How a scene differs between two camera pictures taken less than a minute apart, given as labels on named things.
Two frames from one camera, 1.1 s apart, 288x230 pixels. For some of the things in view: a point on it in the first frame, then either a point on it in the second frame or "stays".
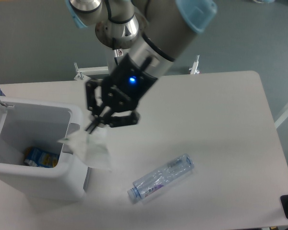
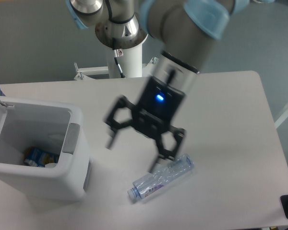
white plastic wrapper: [93, 147] -> [50, 165]
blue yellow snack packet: [34, 156] stays
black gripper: [126, 83] -> [160, 104]
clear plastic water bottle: [147, 185] stays
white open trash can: [16, 127] stays
